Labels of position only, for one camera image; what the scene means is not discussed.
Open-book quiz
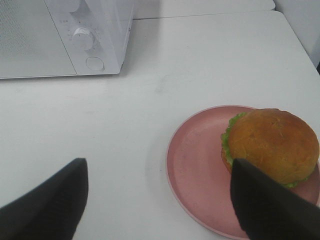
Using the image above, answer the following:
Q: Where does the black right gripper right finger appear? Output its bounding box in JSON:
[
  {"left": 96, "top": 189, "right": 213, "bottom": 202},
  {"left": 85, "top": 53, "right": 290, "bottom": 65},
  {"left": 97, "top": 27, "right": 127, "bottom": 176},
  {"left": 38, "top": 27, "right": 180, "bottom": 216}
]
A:
[{"left": 230, "top": 158, "right": 320, "bottom": 240}]

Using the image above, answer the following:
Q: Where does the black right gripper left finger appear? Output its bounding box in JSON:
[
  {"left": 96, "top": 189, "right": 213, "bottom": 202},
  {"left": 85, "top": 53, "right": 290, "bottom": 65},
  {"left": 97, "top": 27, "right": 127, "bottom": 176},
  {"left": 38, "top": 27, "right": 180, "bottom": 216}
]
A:
[{"left": 0, "top": 158, "right": 89, "bottom": 240}]

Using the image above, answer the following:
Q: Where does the burger with lettuce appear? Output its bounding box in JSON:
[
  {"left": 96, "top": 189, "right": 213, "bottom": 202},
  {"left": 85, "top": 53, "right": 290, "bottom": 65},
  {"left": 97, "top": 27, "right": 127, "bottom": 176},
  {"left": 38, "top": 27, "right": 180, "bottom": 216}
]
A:
[{"left": 220, "top": 108, "right": 320, "bottom": 188}]

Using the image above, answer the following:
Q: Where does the pink round plate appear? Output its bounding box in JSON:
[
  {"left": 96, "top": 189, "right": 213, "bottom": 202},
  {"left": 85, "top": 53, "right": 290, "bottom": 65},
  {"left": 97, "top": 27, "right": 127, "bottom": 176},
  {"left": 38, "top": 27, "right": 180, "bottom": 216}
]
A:
[{"left": 166, "top": 105, "right": 320, "bottom": 240}]

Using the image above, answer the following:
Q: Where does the round white door-release button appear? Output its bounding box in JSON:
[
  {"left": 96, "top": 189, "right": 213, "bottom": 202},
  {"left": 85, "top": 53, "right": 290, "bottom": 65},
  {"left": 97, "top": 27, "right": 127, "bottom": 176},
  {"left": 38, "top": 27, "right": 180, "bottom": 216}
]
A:
[{"left": 86, "top": 56, "right": 105, "bottom": 71}]

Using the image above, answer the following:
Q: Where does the white microwave door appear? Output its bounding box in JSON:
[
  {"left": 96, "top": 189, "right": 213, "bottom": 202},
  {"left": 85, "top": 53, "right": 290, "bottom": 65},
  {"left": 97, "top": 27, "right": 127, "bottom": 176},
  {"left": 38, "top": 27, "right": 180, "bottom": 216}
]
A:
[{"left": 0, "top": 0, "right": 76, "bottom": 79}]

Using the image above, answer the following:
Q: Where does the white microwave oven body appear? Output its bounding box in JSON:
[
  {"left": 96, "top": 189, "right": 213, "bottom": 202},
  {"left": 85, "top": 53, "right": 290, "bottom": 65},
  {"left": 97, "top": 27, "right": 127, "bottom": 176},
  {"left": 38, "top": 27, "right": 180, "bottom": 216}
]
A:
[{"left": 0, "top": 0, "right": 135, "bottom": 80}]

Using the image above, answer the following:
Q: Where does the lower white microwave knob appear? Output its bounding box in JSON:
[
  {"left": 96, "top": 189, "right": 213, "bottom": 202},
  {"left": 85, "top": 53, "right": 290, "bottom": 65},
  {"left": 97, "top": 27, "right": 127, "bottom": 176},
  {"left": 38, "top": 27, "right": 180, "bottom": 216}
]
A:
[{"left": 71, "top": 27, "right": 95, "bottom": 51}]

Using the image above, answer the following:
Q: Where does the white microwave knob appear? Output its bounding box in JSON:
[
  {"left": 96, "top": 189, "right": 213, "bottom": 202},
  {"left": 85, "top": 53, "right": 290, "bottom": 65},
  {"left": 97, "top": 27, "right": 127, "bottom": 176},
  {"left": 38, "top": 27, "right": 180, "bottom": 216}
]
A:
[
  {"left": 64, "top": 0, "right": 81, "bottom": 13},
  {"left": 71, "top": 27, "right": 95, "bottom": 51}
]

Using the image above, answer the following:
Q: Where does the upper white microwave knob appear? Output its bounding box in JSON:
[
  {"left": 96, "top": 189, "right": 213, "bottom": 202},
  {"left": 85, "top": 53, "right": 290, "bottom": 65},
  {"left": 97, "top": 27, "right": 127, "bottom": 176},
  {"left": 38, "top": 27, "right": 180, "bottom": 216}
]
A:
[{"left": 64, "top": 0, "right": 81, "bottom": 13}]

